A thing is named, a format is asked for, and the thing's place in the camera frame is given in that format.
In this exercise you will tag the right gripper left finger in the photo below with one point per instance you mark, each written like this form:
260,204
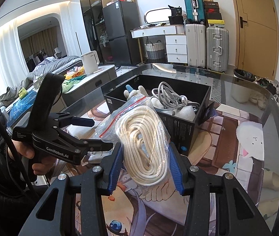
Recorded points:
112,167

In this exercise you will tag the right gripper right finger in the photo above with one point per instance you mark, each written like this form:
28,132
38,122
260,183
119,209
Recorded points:
179,167

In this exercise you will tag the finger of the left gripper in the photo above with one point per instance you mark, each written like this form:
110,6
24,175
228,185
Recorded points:
95,145
79,121

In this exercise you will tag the white blue plush toy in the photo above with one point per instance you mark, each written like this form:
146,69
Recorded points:
129,92

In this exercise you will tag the person's left hand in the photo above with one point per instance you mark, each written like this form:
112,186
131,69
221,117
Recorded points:
41,168

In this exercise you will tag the white plastic bag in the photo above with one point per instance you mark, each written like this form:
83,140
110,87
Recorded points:
94,157

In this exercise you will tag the grey side cabinet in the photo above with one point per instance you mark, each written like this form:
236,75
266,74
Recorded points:
88,84

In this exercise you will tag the black cardboard box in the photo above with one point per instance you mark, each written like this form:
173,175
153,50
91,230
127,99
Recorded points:
182,132

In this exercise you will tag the anime print table mat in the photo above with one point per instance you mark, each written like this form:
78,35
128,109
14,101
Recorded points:
150,159

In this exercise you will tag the white electric kettle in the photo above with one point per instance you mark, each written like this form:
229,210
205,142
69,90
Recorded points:
90,62

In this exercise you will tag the woven laundry basket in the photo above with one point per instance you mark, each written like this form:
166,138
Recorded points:
155,51

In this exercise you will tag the black refrigerator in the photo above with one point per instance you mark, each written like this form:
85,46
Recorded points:
121,18

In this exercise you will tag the oval desk mirror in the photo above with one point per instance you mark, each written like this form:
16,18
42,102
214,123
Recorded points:
157,16

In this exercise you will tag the white drawer desk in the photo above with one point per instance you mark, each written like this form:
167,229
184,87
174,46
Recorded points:
176,47

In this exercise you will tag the silver suitcase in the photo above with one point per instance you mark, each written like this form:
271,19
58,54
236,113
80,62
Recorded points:
217,49

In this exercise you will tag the white suitcase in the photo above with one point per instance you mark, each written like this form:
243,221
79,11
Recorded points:
196,45

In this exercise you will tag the black bag on desk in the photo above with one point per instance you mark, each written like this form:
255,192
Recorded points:
176,17

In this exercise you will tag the stacked shoe boxes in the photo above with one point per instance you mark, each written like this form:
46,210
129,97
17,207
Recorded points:
213,14

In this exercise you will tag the brown wooden door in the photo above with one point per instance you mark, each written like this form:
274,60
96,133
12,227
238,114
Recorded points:
257,44

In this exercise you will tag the teal suitcase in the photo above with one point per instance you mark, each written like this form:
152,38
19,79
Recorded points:
195,11

